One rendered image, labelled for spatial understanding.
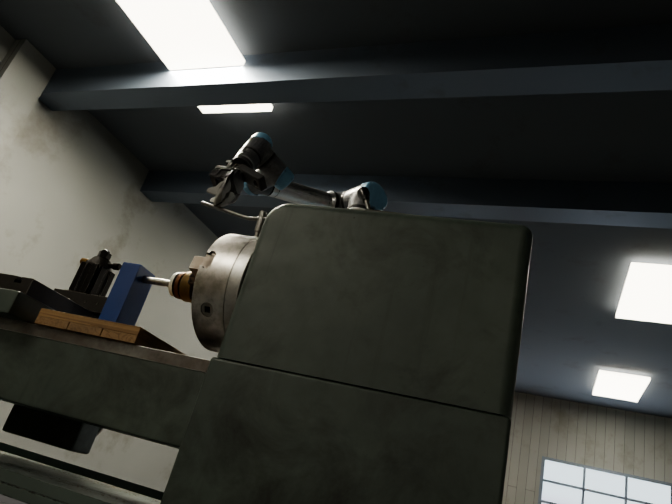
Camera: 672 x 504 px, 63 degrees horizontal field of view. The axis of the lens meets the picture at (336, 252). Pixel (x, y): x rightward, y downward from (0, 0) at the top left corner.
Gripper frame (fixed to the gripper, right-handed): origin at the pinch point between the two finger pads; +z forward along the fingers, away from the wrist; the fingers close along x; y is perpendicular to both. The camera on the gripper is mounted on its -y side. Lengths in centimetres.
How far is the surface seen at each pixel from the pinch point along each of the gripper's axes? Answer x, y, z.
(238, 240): 4.0, -16.7, 18.2
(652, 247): -232, -182, -283
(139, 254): -243, 273, -199
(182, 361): -4, -17, 51
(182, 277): -7.1, 0.5, 23.8
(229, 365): 1, -31, 52
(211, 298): -0.3, -16.6, 34.6
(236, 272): 3.7, -21.5, 28.8
